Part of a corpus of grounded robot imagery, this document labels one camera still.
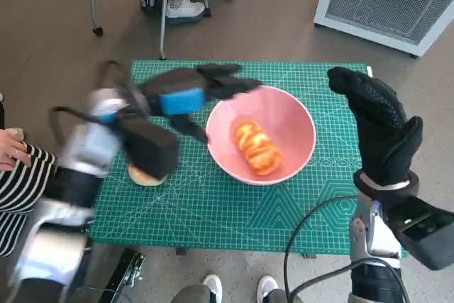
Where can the person's hand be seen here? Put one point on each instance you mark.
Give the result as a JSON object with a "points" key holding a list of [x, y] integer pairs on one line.
{"points": [[10, 148]]}

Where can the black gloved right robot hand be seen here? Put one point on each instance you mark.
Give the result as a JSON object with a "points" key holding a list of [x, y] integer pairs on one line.
{"points": [[383, 132]]}

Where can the bare left robot hand, blue tape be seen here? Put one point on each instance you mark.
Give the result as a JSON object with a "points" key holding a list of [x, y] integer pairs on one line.
{"points": [[184, 100]]}

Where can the orange striped bread loaf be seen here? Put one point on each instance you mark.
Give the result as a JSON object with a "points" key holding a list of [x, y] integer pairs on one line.
{"points": [[259, 148]]}

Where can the pale round bread bun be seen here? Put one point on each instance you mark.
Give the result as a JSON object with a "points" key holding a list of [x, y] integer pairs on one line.
{"points": [[142, 179]]}

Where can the pink bowl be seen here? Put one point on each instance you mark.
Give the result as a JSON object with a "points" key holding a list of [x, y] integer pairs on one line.
{"points": [[283, 115]]}

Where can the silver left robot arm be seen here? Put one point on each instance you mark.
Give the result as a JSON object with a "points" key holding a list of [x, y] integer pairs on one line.
{"points": [[88, 147]]}

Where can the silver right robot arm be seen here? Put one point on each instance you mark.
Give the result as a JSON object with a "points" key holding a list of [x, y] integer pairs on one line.
{"points": [[376, 232]]}

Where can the person in striped top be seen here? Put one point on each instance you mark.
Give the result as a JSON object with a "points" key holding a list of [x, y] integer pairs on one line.
{"points": [[17, 193]]}

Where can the green cutting mat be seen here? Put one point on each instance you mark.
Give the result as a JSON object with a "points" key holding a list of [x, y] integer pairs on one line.
{"points": [[213, 210]]}

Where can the black metal clamp stand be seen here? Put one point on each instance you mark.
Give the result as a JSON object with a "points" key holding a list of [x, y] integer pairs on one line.
{"points": [[120, 274]]}

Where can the person with white shoes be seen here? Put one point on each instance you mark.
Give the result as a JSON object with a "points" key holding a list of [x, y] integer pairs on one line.
{"points": [[213, 285]]}

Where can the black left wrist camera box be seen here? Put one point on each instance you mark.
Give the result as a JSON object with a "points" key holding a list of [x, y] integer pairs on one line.
{"points": [[152, 150]]}

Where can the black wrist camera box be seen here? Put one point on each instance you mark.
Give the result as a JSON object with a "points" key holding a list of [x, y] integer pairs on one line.
{"points": [[152, 150], [425, 232]]}

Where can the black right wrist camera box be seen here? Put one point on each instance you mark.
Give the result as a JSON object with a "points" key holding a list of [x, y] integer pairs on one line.
{"points": [[425, 232]]}

